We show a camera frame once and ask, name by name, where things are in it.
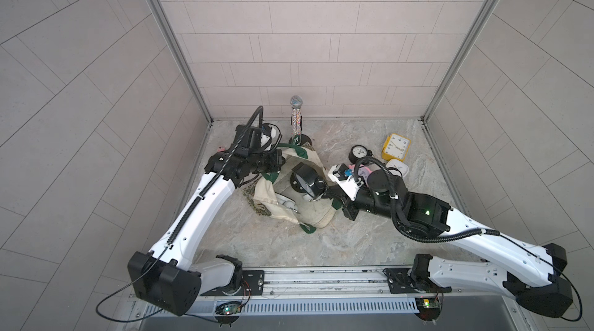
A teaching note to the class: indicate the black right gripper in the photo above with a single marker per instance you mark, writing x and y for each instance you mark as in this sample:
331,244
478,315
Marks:
346,203

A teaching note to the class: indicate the aluminium rail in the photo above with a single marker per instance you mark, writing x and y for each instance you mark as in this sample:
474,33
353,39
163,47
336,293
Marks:
360,280

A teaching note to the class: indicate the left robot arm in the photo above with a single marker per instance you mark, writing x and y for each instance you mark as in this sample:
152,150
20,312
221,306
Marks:
163,276

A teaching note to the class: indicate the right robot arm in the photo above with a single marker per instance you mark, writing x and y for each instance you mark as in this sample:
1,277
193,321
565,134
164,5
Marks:
532,275

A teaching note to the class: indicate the white square alarm clock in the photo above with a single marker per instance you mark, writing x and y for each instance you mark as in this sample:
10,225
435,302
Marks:
398,167

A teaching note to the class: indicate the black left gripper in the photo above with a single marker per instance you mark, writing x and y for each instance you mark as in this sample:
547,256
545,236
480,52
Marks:
274,165

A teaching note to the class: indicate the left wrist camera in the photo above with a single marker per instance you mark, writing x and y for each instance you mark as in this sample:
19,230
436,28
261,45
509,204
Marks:
257,140

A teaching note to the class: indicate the canvas bag with green handles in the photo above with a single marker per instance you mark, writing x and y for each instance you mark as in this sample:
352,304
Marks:
312,214

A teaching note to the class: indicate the rhinestone stand with black base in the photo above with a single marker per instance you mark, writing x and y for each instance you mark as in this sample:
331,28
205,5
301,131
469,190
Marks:
298,137

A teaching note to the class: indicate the pink twin-bell alarm clock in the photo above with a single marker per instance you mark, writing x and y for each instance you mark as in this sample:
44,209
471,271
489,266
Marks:
364,173

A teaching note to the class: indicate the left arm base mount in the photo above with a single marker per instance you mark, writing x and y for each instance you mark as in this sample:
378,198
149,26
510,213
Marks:
249,282

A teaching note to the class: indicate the right circuit board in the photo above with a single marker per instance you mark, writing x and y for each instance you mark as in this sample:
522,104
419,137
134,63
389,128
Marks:
429,309

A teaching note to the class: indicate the black and white alarm clock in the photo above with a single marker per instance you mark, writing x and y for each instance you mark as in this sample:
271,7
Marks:
306,180

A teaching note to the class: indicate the left green circuit board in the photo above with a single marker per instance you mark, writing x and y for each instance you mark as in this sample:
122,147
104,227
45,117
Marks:
228,309

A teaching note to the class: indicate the small black alarm clock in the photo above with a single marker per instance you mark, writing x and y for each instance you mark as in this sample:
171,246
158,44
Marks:
358,152

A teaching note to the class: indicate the yellow square alarm clock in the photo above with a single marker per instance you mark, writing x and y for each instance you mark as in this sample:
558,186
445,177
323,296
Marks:
395,147

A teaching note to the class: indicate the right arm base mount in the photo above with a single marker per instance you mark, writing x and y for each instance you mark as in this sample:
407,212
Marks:
415,279

